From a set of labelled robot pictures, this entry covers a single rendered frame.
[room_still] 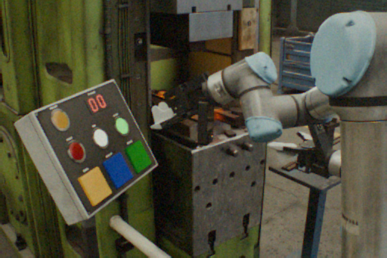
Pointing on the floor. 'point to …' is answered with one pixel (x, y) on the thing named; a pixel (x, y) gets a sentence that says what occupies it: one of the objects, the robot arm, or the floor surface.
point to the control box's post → (90, 237)
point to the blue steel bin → (295, 63)
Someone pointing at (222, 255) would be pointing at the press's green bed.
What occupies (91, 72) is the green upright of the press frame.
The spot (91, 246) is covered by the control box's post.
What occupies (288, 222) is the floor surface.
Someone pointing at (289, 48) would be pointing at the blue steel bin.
